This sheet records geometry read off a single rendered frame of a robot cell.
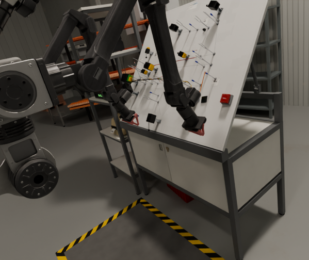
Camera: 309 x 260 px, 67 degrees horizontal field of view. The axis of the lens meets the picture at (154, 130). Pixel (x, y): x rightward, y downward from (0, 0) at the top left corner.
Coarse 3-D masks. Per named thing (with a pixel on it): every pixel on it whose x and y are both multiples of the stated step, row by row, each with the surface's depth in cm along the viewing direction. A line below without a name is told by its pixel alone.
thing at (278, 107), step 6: (258, 90) 159; (246, 96) 168; (252, 96) 164; (258, 96) 160; (264, 96) 157; (270, 96) 153; (276, 96) 150; (276, 102) 151; (282, 102) 152; (276, 108) 153; (282, 108) 153; (276, 114) 155; (282, 114) 155; (276, 120) 156; (282, 120) 156
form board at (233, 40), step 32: (224, 0) 149; (256, 0) 130; (192, 32) 166; (224, 32) 142; (256, 32) 125; (192, 64) 158; (224, 64) 136; (160, 96) 177; (160, 128) 168; (224, 128) 126
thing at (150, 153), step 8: (136, 136) 208; (144, 136) 196; (136, 144) 215; (144, 144) 202; (152, 144) 190; (160, 144) 179; (136, 152) 222; (144, 152) 208; (152, 152) 196; (160, 152) 184; (136, 160) 230; (144, 160) 215; (152, 160) 202; (160, 160) 190; (152, 168) 208; (160, 168) 195; (168, 168) 184; (168, 176) 190
